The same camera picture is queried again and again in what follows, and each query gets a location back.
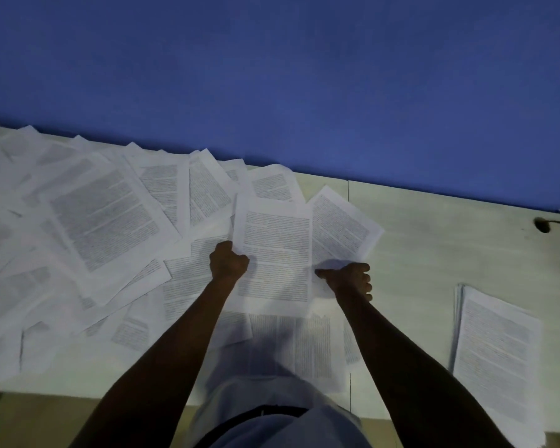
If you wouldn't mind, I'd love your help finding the person's left hand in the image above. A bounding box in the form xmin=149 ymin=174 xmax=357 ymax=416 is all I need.
xmin=208 ymin=241 xmax=251 ymax=283

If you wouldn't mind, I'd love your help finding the person's right hand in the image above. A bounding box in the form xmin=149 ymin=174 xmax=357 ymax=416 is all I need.
xmin=315 ymin=262 xmax=374 ymax=303

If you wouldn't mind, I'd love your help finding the printed paper bundle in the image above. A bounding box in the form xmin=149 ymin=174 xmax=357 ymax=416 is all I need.
xmin=223 ymin=185 xmax=385 ymax=319

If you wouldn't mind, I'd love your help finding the spread of printed papers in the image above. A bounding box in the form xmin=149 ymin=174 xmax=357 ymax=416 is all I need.
xmin=0 ymin=124 xmax=365 ymax=397

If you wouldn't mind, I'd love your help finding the neat stack of printed sheets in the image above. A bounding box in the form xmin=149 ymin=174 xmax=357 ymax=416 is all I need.
xmin=449 ymin=283 xmax=547 ymax=448

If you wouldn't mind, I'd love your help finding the person's left forearm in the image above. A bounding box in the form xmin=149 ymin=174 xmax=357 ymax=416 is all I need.
xmin=68 ymin=278 xmax=239 ymax=448

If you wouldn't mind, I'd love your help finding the person's right forearm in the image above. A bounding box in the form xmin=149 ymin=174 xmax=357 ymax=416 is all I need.
xmin=335 ymin=289 xmax=515 ymax=448

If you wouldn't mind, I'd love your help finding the white shirt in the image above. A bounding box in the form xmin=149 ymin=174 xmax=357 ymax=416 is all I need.
xmin=186 ymin=375 xmax=374 ymax=448

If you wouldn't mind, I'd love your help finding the black strap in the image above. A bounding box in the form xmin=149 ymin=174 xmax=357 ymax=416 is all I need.
xmin=204 ymin=404 xmax=310 ymax=448

